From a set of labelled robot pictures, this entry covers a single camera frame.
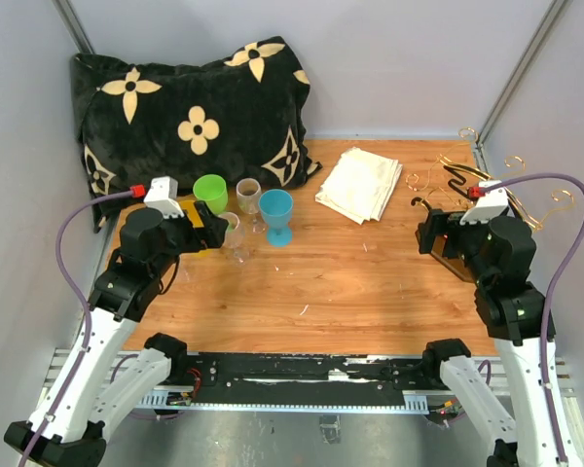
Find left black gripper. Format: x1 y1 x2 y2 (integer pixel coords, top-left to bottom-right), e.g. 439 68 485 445
152 199 228 276

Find gold and black wine glass rack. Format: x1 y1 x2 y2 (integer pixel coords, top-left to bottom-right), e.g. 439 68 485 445
405 153 545 232

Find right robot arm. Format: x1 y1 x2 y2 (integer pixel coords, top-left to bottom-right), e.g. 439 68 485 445
416 209 583 466

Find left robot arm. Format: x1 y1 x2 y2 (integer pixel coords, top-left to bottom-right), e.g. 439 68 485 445
4 201 229 466

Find short clear wine glass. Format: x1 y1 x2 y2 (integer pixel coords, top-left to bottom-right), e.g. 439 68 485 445
218 211 249 265

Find yellow plastic goblet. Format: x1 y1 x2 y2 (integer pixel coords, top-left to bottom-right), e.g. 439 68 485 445
179 198 209 258

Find green plastic goblet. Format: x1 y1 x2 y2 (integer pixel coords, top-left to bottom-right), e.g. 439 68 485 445
193 174 228 215

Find brown tinted clear goblet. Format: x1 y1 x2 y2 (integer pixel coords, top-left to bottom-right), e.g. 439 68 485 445
236 178 265 234

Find blue plastic goblet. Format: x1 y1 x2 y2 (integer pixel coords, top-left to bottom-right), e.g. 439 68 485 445
258 189 294 247

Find folded cream cloth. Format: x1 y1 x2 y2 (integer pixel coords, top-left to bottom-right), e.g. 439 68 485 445
315 147 403 225

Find black floral plush pillow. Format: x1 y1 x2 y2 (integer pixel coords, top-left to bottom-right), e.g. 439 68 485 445
70 36 321 229

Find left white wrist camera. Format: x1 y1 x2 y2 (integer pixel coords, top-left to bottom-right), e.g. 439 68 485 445
144 176 185 219

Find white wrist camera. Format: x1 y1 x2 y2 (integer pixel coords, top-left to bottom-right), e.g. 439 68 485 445
144 176 185 219
459 182 508 226

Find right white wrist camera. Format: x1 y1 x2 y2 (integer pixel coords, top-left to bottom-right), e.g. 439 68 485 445
459 182 508 226

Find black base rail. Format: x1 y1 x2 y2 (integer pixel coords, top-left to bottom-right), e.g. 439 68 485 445
139 352 460 417

